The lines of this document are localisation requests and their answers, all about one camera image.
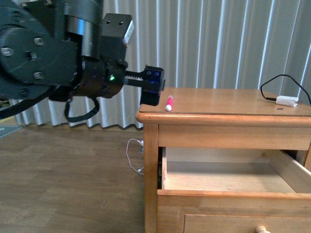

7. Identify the round wooden drawer knob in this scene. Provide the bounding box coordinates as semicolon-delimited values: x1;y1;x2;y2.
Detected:
254;226;268;233

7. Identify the white adapter box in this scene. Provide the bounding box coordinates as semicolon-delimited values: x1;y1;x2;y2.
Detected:
276;96;298;107

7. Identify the black cable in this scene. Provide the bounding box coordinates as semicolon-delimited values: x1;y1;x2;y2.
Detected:
260;74;311;105

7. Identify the wooden nightstand cabinet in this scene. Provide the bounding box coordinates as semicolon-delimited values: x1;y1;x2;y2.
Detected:
137;88;311;233

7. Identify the grey pleated curtain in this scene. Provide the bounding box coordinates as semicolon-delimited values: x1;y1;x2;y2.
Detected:
9;0;311;129

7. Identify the white charger cable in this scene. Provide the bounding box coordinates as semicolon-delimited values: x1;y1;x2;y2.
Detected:
126;138;145;175

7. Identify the wooden top drawer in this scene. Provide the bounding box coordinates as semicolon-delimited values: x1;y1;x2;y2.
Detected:
156;147;311;233

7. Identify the pink marker white cap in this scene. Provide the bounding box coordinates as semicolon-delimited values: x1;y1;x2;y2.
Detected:
165;95;173;112

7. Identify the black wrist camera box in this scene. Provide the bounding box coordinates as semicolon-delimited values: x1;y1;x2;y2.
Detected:
100;13;134;61

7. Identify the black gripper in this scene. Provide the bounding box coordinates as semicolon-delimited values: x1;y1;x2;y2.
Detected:
70;57;165;106

